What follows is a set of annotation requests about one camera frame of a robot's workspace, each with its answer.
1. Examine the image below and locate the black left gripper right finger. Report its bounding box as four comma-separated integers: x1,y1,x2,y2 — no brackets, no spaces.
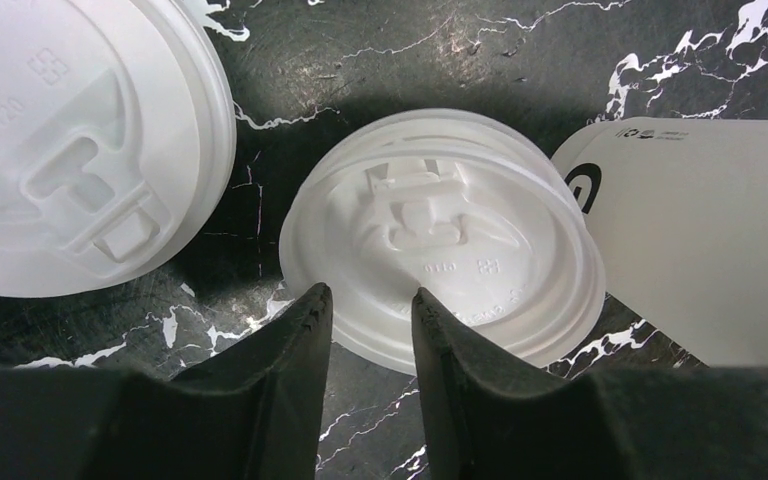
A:
411,288,768,479

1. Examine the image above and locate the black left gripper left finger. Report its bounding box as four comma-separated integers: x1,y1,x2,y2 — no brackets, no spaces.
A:
0,283,333,479

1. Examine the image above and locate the white lid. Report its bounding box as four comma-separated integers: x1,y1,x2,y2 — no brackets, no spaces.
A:
0,1,237,298
279,108,606,375

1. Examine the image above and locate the stack of white lids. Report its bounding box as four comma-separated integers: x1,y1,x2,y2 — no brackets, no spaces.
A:
552,117,768,367

